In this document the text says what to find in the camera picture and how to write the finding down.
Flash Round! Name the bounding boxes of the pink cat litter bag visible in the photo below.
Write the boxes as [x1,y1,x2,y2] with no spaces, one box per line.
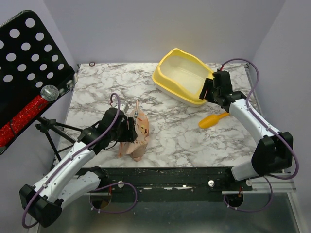
[118,100,150,162]

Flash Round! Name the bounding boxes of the yellow plastic litter scoop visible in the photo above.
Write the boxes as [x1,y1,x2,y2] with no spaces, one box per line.
[198,112,230,129]

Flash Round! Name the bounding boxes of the yellow plastic litter box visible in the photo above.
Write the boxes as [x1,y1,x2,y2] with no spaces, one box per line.
[152,48,213,107]

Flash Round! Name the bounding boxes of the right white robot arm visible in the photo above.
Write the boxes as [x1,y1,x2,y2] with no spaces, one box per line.
[199,70,293,190]

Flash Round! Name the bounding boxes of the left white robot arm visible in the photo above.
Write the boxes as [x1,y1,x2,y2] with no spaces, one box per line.
[19,107,138,229]

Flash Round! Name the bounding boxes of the black tripod stand legs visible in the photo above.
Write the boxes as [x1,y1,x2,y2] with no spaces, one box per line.
[35,116,86,158]

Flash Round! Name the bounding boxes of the red glitter microphone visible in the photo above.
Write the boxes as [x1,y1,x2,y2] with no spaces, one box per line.
[0,85,59,148]

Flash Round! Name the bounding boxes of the black perforated music stand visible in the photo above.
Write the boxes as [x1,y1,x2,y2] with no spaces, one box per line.
[0,10,78,153]

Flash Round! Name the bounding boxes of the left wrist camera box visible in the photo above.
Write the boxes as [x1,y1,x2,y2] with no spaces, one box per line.
[120,103,129,114]

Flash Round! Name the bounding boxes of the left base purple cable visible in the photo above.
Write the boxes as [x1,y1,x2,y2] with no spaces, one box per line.
[91,181,138,214]

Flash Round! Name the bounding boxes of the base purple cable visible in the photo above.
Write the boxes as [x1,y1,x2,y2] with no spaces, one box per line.
[91,181,138,214]
[223,176,274,212]

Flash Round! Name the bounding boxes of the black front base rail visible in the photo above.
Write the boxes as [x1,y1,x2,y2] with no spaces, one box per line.
[76,167,254,202]

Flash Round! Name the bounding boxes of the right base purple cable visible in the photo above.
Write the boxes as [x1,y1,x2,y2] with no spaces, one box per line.
[223,176,274,212]

